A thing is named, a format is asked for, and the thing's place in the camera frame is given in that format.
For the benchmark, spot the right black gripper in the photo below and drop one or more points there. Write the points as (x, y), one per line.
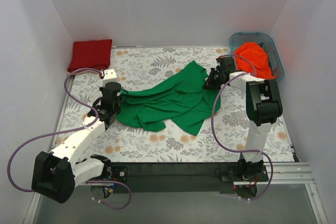
(213, 77)

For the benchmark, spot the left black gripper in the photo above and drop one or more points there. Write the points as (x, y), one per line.
(115, 102)

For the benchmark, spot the green t-shirt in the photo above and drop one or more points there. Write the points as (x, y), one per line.
(180, 98)

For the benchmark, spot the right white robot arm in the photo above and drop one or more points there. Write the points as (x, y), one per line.
(263, 108)

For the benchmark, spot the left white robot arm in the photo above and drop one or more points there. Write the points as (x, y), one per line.
(57, 173)

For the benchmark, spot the folded red t-shirt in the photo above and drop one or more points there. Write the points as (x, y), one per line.
(93, 54)

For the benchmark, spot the folded pink cloth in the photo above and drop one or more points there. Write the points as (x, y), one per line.
(84, 70)

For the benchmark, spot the orange t-shirt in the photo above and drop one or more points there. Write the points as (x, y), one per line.
(257, 57)

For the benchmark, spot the blue plastic bin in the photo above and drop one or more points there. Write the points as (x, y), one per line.
(266, 43)

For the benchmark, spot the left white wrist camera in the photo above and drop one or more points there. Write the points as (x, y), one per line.
(109, 75)

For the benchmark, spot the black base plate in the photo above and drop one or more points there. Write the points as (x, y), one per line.
(181, 177)

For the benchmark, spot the aluminium frame rail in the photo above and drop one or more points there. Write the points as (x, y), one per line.
(292, 173)

